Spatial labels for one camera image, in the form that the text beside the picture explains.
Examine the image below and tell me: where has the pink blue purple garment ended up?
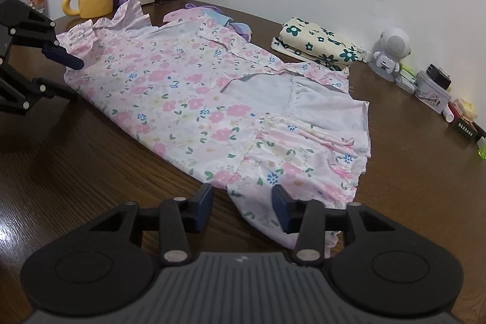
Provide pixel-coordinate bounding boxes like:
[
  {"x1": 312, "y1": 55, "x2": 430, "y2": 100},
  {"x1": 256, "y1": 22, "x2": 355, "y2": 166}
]
[{"x1": 163, "y1": 3, "x2": 253, "y2": 42}]

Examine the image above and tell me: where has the folded cream floral garment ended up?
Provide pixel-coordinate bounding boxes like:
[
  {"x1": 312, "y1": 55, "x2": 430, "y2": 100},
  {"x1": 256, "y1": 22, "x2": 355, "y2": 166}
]
[{"x1": 279, "y1": 17, "x2": 361, "y2": 67}]

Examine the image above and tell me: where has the white small packet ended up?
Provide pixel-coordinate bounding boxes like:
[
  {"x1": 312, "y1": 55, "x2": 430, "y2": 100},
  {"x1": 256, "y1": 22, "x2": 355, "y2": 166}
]
[{"x1": 395, "y1": 75, "x2": 416, "y2": 94}]

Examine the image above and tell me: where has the grey printed tin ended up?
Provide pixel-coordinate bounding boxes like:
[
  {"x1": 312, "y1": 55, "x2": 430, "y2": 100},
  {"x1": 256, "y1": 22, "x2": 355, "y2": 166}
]
[{"x1": 414, "y1": 70, "x2": 452, "y2": 114}]

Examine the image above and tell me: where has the white robot speaker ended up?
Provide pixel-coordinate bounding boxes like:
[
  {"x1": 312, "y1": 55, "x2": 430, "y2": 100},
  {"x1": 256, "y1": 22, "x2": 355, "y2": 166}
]
[{"x1": 370, "y1": 27, "x2": 414, "y2": 82}]

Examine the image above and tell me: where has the folded white floral garment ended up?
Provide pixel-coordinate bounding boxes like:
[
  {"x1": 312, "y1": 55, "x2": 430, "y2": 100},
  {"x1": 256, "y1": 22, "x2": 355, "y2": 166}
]
[{"x1": 271, "y1": 36, "x2": 352, "y2": 74}]

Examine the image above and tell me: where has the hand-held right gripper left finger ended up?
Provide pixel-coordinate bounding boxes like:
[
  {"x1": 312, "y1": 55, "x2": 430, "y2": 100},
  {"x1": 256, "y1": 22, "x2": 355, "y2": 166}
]
[{"x1": 89, "y1": 183, "x2": 214, "y2": 266}]

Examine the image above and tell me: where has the black labelled box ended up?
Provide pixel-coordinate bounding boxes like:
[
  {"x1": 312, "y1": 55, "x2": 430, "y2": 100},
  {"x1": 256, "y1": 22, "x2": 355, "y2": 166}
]
[{"x1": 452, "y1": 117, "x2": 479, "y2": 140}]

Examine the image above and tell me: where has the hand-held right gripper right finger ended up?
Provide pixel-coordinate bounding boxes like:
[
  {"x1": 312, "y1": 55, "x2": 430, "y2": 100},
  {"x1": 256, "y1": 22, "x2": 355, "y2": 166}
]
[{"x1": 271, "y1": 184, "x2": 397, "y2": 266}]

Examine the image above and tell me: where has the pink floral dress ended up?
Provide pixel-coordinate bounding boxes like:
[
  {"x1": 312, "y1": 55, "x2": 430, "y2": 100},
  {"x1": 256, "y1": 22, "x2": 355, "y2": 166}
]
[{"x1": 56, "y1": 0, "x2": 371, "y2": 258}]

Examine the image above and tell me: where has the yellow mug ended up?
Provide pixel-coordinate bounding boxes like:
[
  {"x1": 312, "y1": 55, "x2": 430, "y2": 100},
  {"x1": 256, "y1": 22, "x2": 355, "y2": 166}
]
[{"x1": 63, "y1": 0, "x2": 115, "y2": 19}]

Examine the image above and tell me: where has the black charger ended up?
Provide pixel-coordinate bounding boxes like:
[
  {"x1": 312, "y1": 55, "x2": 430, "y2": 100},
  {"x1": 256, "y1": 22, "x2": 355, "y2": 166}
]
[{"x1": 426, "y1": 64, "x2": 452, "y2": 90}]

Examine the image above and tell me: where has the yellow cream jar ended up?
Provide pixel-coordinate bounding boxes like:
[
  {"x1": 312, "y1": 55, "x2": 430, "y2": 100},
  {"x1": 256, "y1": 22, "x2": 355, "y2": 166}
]
[{"x1": 456, "y1": 98, "x2": 478, "y2": 120}]

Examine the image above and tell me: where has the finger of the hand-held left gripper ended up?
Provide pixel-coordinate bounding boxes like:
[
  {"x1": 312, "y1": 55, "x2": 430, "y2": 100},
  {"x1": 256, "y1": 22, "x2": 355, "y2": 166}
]
[
  {"x1": 0, "y1": 0, "x2": 85, "y2": 70},
  {"x1": 0, "y1": 56, "x2": 81, "y2": 116}
]

